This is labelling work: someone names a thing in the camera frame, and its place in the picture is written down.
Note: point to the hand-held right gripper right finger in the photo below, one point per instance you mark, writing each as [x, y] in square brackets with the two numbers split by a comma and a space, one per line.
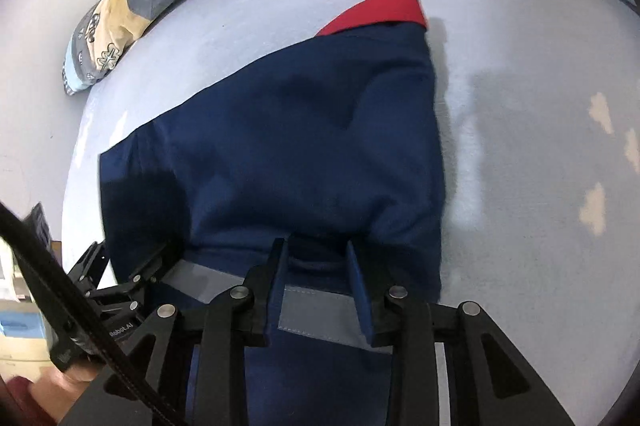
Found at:
[361, 291]

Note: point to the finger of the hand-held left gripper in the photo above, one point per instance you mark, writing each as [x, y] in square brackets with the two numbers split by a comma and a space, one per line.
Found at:
[90, 263]
[150, 266]

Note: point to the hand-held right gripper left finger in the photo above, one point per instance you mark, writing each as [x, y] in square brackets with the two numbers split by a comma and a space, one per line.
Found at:
[275, 291]

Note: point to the navy jacket with red collar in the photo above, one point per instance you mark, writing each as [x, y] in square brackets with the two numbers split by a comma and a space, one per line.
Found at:
[310, 131]

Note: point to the person's left hand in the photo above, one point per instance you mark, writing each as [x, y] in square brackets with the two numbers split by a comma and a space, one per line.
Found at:
[65, 388]

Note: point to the dark box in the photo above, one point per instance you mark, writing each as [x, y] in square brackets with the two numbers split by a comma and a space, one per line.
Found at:
[39, 226]

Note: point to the beige furniture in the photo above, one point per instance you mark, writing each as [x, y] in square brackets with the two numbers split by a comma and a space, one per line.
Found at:
[17, 306]

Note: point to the light blue bed sheet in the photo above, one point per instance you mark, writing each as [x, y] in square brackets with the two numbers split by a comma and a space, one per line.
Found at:
[525, 256]

